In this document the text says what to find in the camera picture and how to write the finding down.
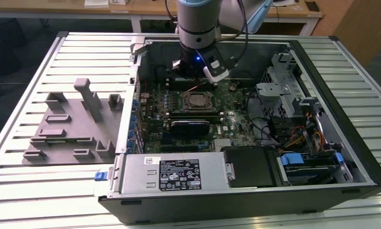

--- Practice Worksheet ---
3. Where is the blue disk carrier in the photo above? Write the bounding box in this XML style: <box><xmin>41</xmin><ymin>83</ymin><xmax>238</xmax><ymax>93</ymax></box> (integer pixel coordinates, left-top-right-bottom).
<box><xmin>280</xmin><ymin>154</ymin><xmax>337</xmax><ymax>186</ymax></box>

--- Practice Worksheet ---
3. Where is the silver CPU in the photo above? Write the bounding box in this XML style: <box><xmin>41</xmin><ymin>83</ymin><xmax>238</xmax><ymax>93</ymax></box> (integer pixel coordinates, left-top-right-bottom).
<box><xmin>190</xmin><ymin>94</ymin><xmax>207</xmax><ymax>107</ymax></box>

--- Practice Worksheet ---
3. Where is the wooden cabinet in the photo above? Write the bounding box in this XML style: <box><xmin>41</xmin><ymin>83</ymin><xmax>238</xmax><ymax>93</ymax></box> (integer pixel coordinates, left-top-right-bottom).
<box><xmin>312</xmin><ymin>0</ymin><xmax>381</xmax><ymax>67</ymax></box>

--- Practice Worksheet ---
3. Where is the metal locking lever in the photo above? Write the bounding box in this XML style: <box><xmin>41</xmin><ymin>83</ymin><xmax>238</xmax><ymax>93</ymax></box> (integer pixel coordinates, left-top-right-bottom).
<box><xmin>184</xmin><ymin>106</ymin><xmax>218</xmax><ymax>112</ymax></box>
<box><xmin>183</xmin><ymin>82</ymin><xmax>207</xmax><ymax>93</ymax></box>

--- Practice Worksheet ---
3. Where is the wooden desk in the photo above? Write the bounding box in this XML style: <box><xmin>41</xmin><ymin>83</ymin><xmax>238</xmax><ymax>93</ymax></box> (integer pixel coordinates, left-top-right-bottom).
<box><xmin>0</xmin><ymin>0</ymin><xmax>326</xmax><ymax>36</ymax></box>

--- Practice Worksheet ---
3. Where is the black open PC case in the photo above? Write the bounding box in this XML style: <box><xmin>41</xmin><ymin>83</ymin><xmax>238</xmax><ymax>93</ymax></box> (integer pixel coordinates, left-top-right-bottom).
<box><xmin>93</xmin><ymin>33</ymin><xmax>381</xmax><ymax>225</ymax></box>

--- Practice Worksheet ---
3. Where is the grey parts rack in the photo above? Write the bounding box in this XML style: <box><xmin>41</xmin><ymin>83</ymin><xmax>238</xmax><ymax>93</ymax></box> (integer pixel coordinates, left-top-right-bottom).
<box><xmin>21</xmin><ymin>78</ymin><xmax>124</xmax><ymax>166</ymax></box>

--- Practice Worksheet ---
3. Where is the black RAM slot bank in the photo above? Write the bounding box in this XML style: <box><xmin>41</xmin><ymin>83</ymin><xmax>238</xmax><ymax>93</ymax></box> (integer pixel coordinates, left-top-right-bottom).
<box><xmin>168</xmin><ymin>110</ymin><xmax>222</xmax><ymax>124</ymax></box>
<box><xmin>165</xmin><ymin>78</ymin><xmax>218</xmax><ymax>92</ymax></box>

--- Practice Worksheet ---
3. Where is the black case fan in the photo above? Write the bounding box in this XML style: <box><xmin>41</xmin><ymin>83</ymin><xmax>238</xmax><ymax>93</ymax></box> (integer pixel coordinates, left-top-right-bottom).
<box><xmin>153</xmin><ymin>65</ymin><xmax>172</xmax><ymax>84</ymax></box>

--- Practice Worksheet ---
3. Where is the black graphics card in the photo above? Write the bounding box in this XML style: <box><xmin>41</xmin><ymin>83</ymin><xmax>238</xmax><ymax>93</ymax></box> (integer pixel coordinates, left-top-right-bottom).
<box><xmin>169</xmin><ymin>120</ymin><xmax>211</xmax><ymax>138</ymax></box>

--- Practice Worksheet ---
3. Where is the grey power supply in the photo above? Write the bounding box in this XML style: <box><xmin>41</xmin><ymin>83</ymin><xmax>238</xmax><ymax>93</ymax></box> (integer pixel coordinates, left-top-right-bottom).
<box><xmin>119</xmin><ymin>154</ymin><xmax>230</xmax><ymax>194</ymax></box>

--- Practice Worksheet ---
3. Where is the metal drive cage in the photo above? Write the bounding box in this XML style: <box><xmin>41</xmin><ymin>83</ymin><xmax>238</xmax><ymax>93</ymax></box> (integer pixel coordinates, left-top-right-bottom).
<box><xmin>254</xmin><ymin>52</ymin><xmax>307</xmax><ymax>120</ymax></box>

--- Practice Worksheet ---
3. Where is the CPU socket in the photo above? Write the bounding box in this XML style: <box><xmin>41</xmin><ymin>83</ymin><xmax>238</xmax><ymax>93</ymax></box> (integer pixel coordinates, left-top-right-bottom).
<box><xmin>180</xmin><ymin>91</ymin><xmax>218</xmax><ymax>112</ymax></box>

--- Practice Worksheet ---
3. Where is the green motherboard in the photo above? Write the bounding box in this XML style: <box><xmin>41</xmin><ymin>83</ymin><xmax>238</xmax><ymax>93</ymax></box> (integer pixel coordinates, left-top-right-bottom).
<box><xmin>132</xmin><ymin>78</ymin><xmax>274</xmax><ymax>155</ymax></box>

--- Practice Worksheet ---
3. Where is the yellow and red wire bundle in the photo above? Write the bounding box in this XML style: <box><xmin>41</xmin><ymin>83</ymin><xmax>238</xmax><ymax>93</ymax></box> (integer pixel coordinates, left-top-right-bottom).
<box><xmin>286</xmin><ymin>114</ymin><xmax>325</xmax><ymax>150</ymax></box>

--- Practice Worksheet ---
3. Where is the black plastic shroud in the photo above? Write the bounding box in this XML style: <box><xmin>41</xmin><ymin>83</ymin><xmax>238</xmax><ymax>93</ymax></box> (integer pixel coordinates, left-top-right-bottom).
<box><xmin>223</xmin><ymin>146</ymin><xmax>286</xmax><ymax>188</ymax></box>

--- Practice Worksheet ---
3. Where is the metal socket cover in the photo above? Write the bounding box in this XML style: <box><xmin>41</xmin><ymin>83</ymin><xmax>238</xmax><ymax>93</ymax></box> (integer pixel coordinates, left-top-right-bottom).
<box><xmin>183</xmin><ymin>92</ymin><xmax>214</xmax><ymax>111</ymax></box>

